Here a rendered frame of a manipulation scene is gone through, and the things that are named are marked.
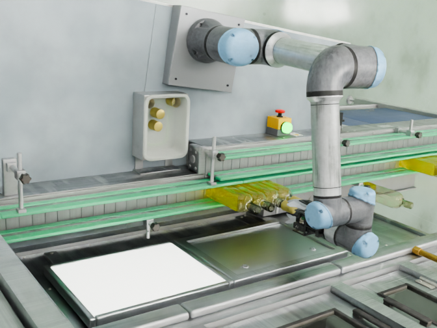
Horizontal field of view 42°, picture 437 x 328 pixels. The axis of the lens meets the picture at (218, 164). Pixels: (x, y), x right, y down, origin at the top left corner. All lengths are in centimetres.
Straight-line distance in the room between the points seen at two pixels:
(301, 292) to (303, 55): 69
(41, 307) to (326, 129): 94
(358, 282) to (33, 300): 123
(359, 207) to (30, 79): 103
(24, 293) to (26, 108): 106
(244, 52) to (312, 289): 75
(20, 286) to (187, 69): 128
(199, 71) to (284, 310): 88
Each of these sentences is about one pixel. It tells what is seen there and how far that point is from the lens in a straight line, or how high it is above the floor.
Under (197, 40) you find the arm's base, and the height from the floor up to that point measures 86.
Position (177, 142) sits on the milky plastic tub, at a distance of 201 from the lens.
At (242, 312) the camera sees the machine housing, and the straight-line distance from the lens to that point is 154.
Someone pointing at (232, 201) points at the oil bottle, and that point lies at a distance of 189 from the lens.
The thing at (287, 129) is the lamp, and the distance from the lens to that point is 223.
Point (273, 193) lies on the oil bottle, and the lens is 194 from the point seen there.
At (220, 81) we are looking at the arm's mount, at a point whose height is 80.
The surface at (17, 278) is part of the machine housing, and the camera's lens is 86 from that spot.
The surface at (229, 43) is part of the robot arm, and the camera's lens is 179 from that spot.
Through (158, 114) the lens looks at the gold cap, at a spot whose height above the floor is 81.
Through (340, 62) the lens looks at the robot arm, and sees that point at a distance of 151.
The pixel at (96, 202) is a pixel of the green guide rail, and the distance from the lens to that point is 173.
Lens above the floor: 246
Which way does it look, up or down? 52 degrees down
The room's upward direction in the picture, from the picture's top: 113 degrees clockwise
